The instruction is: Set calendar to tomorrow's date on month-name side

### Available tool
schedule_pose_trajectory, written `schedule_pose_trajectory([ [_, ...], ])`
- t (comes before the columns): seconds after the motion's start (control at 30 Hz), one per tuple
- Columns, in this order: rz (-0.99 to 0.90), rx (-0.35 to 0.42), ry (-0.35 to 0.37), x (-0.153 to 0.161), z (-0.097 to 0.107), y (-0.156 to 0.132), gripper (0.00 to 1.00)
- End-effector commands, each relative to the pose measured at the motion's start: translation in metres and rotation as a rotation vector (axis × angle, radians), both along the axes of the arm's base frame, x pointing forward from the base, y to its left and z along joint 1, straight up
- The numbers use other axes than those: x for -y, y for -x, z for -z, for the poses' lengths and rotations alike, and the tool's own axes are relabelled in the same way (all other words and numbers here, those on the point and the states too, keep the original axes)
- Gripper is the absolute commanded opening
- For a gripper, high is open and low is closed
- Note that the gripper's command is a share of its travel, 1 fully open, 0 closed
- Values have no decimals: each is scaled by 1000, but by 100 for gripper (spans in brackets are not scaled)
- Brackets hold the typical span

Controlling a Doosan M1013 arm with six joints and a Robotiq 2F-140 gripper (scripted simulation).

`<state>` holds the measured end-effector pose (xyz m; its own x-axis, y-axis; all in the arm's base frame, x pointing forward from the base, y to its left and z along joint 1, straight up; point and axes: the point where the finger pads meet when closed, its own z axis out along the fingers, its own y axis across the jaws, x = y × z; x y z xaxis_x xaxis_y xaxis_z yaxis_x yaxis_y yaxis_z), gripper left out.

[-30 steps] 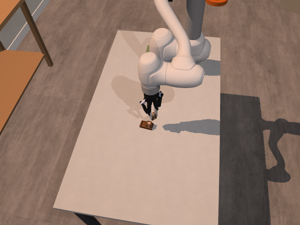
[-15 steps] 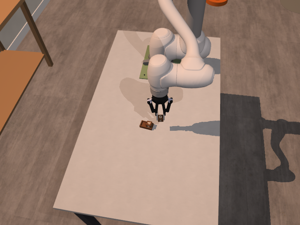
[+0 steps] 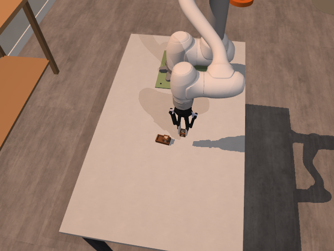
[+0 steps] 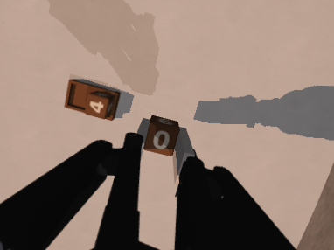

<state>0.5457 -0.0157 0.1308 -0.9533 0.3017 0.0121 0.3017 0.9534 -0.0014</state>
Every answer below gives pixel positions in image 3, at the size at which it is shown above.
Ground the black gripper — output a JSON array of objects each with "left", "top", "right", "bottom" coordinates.
[{"left": 169, "top": 107, "right": 198, "bottom": 136}]

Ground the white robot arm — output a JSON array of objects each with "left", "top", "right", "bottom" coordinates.
[{"left": 159, "top": 0, "right": 246, "bottom": 110}]

